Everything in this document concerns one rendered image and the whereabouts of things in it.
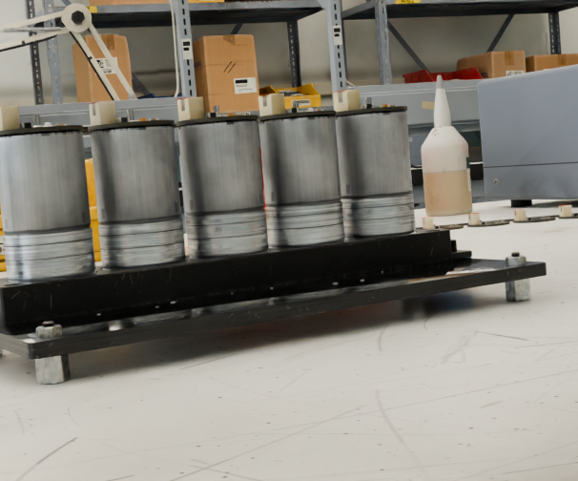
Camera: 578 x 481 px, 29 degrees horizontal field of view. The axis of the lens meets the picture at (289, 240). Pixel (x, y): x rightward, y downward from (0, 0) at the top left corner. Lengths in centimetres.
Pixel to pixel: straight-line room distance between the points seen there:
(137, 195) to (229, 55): 429
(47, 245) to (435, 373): 12
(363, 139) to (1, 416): 16
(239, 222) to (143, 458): 15
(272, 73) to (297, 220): 477
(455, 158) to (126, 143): 50
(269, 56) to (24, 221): 482
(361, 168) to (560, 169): 43
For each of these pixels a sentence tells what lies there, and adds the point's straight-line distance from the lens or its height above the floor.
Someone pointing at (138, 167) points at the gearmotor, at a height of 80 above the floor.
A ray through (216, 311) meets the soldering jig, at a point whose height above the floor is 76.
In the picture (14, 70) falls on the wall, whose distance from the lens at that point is 483.
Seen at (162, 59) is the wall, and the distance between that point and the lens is 496.
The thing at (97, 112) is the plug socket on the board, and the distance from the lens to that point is 32.
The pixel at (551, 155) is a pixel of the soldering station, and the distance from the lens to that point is 79.
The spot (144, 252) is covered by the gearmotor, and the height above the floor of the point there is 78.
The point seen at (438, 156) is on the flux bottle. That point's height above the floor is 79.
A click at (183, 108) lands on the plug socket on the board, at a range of 33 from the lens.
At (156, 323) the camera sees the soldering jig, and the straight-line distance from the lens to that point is 27.
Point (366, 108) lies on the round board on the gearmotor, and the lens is 36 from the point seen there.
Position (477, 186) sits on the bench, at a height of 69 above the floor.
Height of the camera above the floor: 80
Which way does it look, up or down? 4 degrees down
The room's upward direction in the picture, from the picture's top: 5 degrees counter-clockwise
